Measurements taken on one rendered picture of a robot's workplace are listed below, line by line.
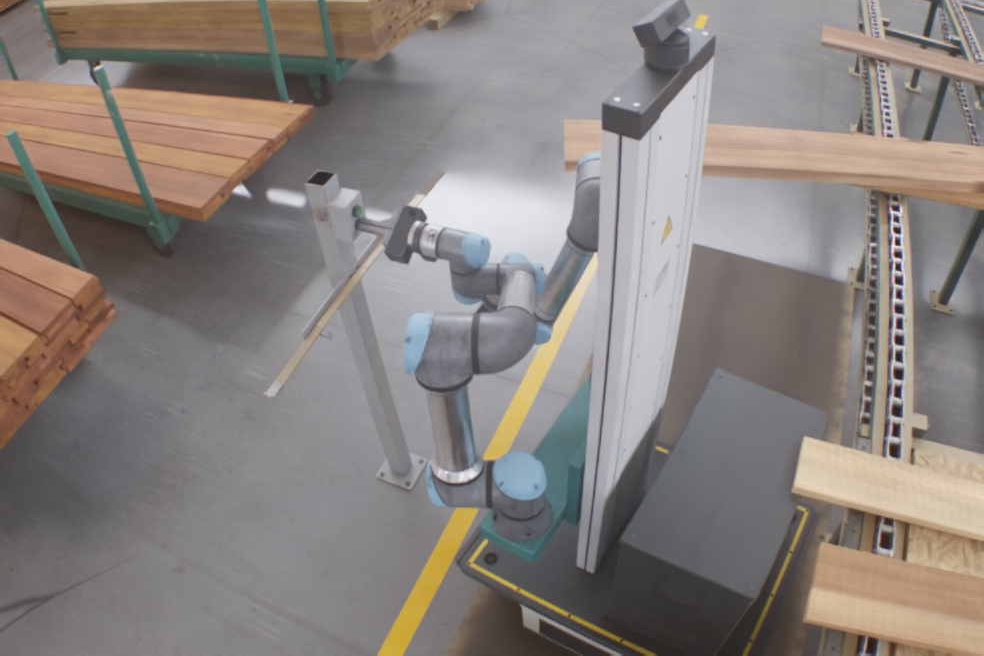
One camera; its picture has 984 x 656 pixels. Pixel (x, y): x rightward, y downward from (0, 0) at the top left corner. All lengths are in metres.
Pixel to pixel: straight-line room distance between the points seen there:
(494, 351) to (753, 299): 2.14
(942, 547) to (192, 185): 3.30
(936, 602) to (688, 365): 1.70
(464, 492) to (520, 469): 0.13
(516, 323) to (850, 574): 0.92
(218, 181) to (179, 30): 2.18
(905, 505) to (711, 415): 0.55
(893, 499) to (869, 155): 1.42
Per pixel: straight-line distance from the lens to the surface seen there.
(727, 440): 1.77
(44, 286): 3.13
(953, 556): 1.84
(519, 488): 1.61
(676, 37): 1.10
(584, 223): 1.65
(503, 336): 1.34
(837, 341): 3.28
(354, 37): 4.44
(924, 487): 1.84
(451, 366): 1.35
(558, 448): 1.93
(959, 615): 1.73
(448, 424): 1.49
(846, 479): 1.76
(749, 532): 1.65
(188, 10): 5.32
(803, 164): 2.58
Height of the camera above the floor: 2.28
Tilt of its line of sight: 45 degrees down
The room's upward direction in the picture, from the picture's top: 5 degrees counter-clockwise
